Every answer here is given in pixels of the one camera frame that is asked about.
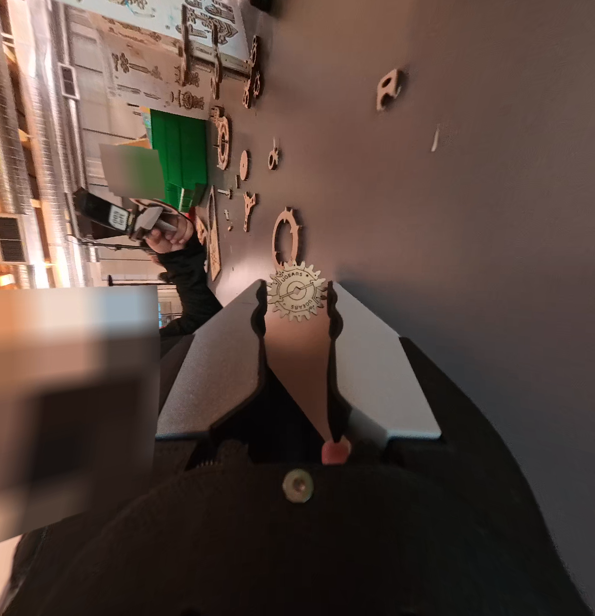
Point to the green plastic bin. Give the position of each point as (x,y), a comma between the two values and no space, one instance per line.
(182,154)

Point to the folded paper instruction sheet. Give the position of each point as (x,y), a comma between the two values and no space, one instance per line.
(148,57)

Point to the small wooden gear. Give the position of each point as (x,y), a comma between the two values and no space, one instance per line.
(297,291)

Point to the small pale wood sliver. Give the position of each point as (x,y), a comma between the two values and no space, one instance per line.
(435,138)

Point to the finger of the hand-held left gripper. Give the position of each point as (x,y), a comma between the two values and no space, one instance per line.
(152,219)

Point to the small wooden part with holes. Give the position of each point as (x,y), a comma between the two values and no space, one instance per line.
(386,91)

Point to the person's left hand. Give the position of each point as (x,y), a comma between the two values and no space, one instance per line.
(175,240)

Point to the wooden sheet with ship wheel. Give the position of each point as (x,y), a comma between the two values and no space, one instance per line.
(213,250)

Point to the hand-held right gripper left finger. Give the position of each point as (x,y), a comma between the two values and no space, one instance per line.
(215,380)

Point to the wooden clover-shaped model assembly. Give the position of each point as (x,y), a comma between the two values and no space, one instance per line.
(215,53)

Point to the three-armed wooden part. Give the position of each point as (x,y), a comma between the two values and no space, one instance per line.
(249,207)

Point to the ceiling air vent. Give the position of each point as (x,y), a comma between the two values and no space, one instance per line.
(8,239)
(69,82)

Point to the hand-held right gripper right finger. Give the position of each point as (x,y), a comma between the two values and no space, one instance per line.
(379,385)

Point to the small round wooden disc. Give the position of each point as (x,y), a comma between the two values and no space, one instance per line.
(244,166)

